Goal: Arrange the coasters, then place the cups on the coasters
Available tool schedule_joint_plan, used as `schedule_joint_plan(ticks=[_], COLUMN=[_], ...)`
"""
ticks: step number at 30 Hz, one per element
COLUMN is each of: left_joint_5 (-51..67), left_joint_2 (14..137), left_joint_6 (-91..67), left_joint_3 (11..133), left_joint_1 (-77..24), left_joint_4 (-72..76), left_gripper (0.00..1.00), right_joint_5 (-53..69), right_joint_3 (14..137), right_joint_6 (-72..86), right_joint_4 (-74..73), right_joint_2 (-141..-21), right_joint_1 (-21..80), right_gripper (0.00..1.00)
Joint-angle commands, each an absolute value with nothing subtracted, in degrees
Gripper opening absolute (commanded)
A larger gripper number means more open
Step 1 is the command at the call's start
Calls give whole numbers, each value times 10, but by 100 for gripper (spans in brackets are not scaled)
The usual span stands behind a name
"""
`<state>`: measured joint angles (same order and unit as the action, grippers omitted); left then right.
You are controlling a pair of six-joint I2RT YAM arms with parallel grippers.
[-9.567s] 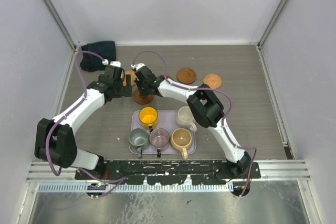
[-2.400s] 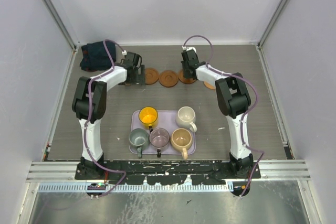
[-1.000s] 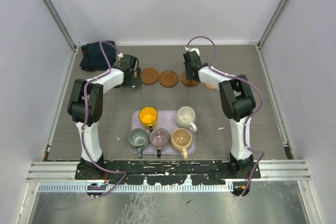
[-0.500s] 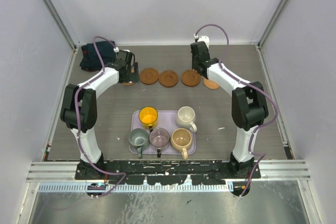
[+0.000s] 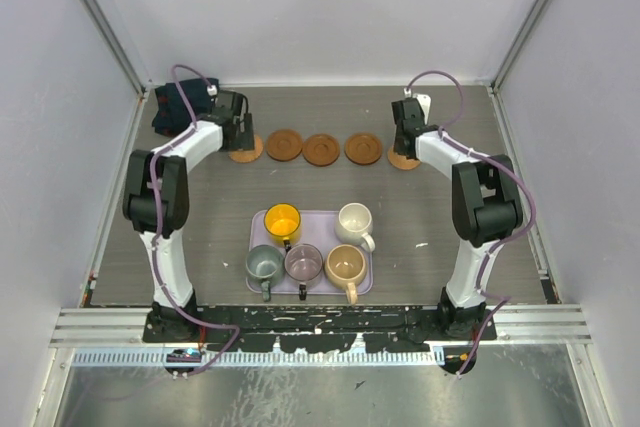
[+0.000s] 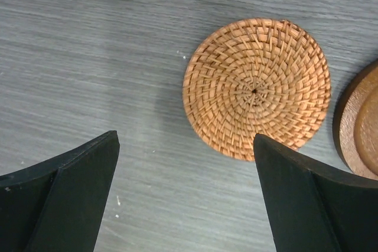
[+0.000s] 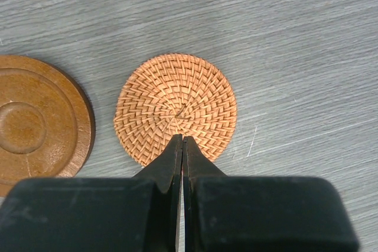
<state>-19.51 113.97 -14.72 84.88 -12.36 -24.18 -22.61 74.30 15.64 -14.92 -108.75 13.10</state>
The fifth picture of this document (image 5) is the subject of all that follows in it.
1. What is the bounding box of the purple glass mug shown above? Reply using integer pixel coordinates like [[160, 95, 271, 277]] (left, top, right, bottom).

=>
[[284, 244, 324, 301]]

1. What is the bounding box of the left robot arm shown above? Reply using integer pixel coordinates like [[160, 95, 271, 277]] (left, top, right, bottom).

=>
[[122, 90, 254, 343]]

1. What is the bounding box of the slotted cable duct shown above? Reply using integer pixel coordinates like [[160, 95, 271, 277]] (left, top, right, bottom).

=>
[[71, 347, 445, 368]]

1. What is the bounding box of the lavender plastic tray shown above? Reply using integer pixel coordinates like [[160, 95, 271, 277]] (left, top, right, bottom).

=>
[[247, 210, 375, 296]]

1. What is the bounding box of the beige ceramic mug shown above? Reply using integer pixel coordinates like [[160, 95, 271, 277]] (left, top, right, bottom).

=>
[[324, 244, 368, 305]]

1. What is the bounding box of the woven rattan coaster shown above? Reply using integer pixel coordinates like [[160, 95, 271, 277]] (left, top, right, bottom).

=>
[[229, 134, 264, 164], [387, 150, 421, 171]]

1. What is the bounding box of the white ceramic mug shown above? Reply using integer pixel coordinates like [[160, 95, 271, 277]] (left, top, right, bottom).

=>
[[334, 203, 376, 253]]

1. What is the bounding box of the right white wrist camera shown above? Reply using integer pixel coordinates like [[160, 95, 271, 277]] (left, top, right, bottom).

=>
[[404, 88, 432, 119]]

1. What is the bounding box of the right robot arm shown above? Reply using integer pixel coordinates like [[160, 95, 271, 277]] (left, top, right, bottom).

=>
[[391, 96, 524, 341]]

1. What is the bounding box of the grey-green ceramic mug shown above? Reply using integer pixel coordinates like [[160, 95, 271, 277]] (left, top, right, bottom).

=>
[[245, 245, 285, 302]]

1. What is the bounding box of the yellow glass mug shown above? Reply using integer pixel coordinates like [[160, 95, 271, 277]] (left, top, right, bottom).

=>
[[264, 203, 302, 251]]

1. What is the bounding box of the dark blue folded cloth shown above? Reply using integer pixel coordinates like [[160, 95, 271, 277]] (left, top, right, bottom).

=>
[[152, 78, 212, 137]]

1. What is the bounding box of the brown wooden saucer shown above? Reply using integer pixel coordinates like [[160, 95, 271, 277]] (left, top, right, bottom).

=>
[[302, 134, 340, 167], [344, 132, 383, 166], [266, 129, 303, 162]]

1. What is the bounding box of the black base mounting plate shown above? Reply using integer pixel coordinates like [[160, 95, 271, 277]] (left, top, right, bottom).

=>
[[142, 304, 498, 354]]

